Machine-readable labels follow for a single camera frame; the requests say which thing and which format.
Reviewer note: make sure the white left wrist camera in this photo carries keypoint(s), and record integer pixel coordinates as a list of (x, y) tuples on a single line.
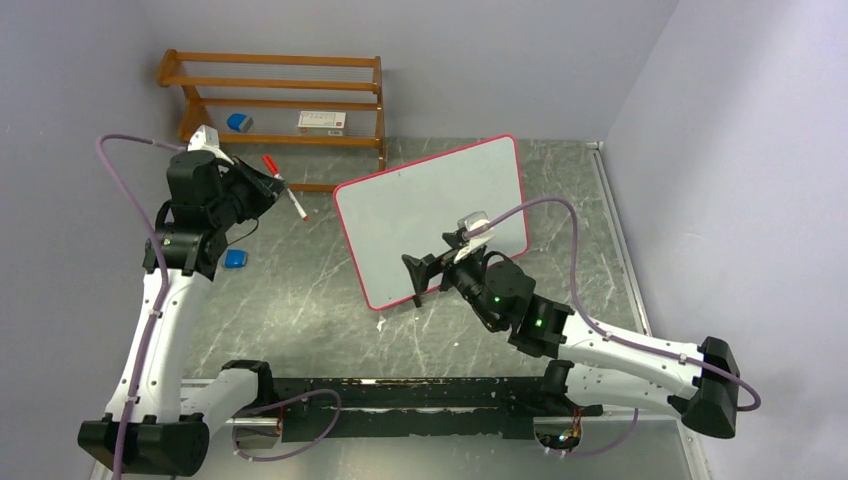
[(206, 138)]

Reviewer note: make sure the pink framed whiteboard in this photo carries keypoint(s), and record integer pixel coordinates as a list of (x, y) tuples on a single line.
[(406, 210)]

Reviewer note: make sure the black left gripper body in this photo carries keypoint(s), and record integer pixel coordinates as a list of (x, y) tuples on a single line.
[(210, 208)]

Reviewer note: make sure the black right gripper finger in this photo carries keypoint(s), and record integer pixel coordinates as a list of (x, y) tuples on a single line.
[(421, 279), (428, 261)]

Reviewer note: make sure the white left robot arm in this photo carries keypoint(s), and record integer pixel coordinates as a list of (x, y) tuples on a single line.
[(148, 428)]

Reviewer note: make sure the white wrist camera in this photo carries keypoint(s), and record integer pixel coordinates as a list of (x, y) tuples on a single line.
[(206, 138), (474, 231)]

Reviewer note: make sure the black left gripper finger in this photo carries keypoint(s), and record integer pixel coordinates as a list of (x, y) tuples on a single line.
[(257, 204), (256, 181)]

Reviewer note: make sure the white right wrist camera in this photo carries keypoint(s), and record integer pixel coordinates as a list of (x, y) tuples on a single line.
[(474, 231)]

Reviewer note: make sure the wooden shelf rack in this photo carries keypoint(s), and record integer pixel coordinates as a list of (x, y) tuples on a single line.
[(273, 89)]

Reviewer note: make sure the white red card box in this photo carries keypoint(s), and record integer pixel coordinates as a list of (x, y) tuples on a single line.
[(327, 120)]

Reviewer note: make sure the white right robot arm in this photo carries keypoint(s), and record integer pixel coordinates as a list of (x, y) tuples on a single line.
[(597, 363)]

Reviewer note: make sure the aluminium frame rail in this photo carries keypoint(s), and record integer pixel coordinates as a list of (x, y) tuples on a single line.
[(659, 448)]

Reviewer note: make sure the blue whiteboard eraser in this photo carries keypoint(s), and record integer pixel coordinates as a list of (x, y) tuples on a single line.
[(239, 122)]

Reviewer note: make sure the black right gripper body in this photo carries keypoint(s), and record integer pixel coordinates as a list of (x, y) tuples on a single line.
[(467, 276)]

